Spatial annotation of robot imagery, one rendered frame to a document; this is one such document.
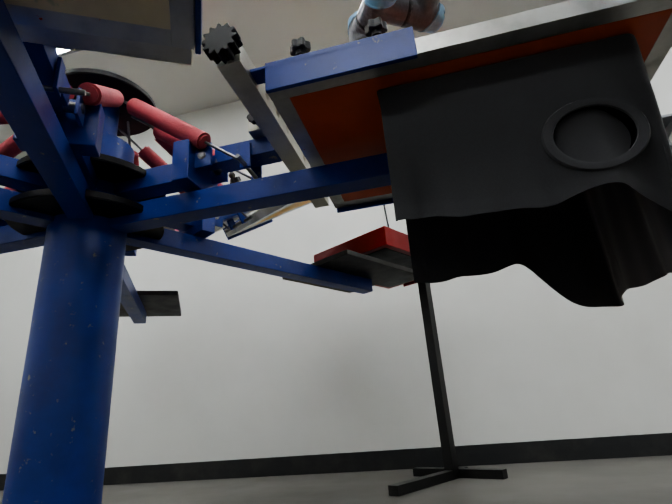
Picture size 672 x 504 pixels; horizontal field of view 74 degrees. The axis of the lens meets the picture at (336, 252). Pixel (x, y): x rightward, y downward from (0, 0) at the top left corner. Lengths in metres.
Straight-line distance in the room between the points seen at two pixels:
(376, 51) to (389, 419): 2.43
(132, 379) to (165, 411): 0.38
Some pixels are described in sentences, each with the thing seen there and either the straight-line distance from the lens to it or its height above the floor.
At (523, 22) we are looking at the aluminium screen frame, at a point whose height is 0.96.
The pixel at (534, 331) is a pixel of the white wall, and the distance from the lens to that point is 3.05.
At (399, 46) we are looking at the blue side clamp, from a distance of 0.93.
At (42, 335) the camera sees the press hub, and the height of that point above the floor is 0.56.
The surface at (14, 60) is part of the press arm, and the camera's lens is 0.89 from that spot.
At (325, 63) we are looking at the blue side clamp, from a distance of 0.94.
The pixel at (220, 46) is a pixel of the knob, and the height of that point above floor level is 0.99.
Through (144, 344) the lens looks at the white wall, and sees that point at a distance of 3.75.
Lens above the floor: 0.33
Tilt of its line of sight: 20 degrees up
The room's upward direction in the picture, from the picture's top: 5 degrees counter-clockwise
